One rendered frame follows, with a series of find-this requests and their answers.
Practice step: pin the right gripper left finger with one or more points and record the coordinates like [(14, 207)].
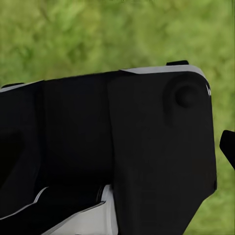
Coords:
[(12, 146)]

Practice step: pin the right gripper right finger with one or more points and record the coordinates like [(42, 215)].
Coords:
[(227, 146)]

